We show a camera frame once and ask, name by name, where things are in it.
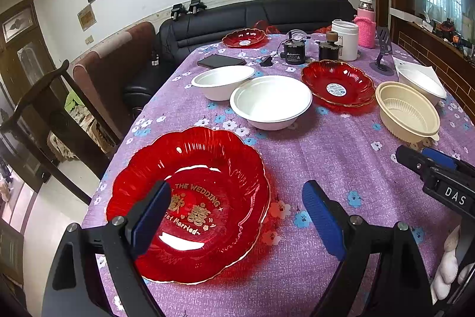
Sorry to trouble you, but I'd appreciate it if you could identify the white lidded jar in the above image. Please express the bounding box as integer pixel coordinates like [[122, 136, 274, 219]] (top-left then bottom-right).
[[331, 19, 359, 61]]

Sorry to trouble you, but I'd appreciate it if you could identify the black round device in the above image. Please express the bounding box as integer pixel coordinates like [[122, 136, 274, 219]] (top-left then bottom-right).
[[284, 29, 308, 65]]

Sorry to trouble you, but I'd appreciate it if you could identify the black jar with cork lid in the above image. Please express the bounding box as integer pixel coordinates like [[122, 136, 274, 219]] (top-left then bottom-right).
[[318, 31, 341, 61]]

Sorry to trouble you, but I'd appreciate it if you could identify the wooden glass-panel door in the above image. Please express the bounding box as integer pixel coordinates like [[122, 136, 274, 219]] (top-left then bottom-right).
[[0, 0, 71, 191]]

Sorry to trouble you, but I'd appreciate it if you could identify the dark wooden chair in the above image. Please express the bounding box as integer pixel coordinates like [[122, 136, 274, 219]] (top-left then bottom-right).
[[0, 59, 123, 206]]

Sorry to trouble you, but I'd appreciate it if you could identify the person's right hand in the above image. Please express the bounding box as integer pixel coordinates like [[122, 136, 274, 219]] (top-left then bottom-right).
[[430, 225, 475, 302]]

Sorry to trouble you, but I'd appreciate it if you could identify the red plate with white sticker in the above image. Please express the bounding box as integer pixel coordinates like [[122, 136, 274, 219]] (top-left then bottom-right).
[[222, 28, 268, 49], [301, 59, 376, 108]]

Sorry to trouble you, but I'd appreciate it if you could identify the small framed picture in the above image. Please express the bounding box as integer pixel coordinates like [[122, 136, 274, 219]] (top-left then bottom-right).
[[77, 4, 97, 31]]

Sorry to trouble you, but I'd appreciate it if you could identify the brown armchair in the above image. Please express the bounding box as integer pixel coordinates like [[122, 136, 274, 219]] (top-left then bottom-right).
[[72, 21, 156, 139]]

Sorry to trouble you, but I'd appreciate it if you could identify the pink knit-sleeved bottle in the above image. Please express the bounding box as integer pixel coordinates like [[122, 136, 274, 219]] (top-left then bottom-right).
[[352, 0, 378, 49]]

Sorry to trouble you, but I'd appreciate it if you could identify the patterned cloth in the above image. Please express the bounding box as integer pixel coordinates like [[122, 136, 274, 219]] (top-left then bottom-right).
[[65, 90, 119, 154]]

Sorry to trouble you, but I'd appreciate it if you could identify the black phone stand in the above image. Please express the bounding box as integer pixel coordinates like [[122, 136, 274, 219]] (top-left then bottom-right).
[[372, 26, 395, 76]]

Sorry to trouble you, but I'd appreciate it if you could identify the large red gold-lettered plate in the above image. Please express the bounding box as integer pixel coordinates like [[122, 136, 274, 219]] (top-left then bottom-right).
[[106, 126, 271, 284]]

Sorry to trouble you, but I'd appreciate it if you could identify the beige ribbed plastic bowl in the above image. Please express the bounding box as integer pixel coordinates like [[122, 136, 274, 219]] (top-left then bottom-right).
[[375, 81, 441, 146]]

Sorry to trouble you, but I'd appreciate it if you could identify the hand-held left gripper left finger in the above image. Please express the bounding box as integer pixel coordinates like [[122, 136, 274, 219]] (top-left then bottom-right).
[[41, 180, 173, 317]]

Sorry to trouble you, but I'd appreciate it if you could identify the black smartphone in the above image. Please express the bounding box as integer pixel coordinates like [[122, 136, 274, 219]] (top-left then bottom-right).
[[197, 54, 247, 68]]

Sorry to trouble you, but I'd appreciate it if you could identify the small white bowl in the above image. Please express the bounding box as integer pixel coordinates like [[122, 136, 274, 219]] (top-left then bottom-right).
[[191, 65, 256, 101]]

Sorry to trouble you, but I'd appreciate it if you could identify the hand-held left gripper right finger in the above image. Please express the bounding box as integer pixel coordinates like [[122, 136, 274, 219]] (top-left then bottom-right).
[[302, 180, 438, 317]]

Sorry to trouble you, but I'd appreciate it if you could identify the purple floral tablecloth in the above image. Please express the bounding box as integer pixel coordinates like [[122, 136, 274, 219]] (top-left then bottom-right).
[[82, 33, 475, 317]]

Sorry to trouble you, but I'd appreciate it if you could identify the black leather sofa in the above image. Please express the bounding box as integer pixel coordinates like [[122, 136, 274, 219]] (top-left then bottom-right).
[[124, 0, 359, 110]]

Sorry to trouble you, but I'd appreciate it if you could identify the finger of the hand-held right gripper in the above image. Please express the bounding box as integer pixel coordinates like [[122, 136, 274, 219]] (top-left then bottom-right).
[[395, 145, 433, 181], [421, 147, 463, 172]]

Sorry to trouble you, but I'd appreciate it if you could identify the orange black tool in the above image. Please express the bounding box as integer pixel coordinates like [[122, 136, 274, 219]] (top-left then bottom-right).
[[432, 18, 475, 58]]

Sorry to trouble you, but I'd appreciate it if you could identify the large white bowl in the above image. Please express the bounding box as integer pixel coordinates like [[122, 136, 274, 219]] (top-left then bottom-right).
[[229, 75, 313, 131]]

